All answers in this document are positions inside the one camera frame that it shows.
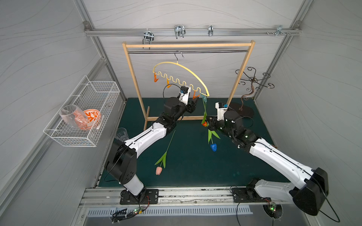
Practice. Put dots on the orange white patterned bowl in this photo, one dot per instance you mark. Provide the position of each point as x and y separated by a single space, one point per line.
94 119

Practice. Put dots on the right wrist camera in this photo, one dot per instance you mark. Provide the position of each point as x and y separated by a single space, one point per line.
221 110

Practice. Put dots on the orange clothespin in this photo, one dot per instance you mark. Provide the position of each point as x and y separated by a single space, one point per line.
195 96
168 84

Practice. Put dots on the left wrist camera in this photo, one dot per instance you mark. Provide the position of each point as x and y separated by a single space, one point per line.
184 94

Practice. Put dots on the yellow clip hanger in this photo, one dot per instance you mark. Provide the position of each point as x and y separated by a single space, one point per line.
180 74

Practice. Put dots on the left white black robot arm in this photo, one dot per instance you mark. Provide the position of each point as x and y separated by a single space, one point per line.
121 163

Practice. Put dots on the metal hook left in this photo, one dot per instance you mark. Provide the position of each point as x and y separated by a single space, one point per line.
148 37

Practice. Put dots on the white wire basket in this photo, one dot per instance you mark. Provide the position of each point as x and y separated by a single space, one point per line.
100 95

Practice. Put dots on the metal hook small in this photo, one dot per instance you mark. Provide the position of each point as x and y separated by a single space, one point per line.
210 30

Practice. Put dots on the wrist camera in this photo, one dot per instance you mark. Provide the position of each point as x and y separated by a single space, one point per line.
221 110
184 94

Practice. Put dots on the clear glass pitcher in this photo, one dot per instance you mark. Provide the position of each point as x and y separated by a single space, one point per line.
73 116

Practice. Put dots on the metal bracket right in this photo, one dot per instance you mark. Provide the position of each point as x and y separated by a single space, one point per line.
279 31

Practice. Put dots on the dark metal jewelry stand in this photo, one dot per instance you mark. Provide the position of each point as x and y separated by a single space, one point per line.
255 86

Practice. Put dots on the orange clothespin end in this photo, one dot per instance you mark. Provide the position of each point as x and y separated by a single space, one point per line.
155 77

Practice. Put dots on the orange artificial tulip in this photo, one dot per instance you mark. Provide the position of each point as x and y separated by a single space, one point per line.
204 120

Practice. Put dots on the metal hook middle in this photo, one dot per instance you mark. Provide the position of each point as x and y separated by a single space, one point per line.
179 31

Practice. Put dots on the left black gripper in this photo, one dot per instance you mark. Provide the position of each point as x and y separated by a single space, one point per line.
192 104

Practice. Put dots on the aluminium top rail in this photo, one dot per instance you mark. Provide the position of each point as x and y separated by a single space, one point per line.
190 32

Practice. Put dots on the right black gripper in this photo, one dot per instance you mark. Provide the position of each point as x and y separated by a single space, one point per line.
213 123

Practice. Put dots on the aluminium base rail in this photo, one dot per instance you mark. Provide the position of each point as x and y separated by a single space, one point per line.
113 196

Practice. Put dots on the wooden clothes rack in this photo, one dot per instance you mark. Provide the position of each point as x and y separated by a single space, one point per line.
126 46

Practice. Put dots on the pink artificial tulip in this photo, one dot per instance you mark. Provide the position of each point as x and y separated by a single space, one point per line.
161 163

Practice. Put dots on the teal clothespin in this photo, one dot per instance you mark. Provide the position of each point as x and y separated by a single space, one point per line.
204 98

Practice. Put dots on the blue artificial tulip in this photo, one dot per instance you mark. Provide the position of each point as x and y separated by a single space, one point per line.
212 139

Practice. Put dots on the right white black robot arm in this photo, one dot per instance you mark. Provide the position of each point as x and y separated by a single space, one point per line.
307 188

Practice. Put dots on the clear drinking glass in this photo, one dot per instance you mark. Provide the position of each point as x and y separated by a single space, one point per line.
122 134

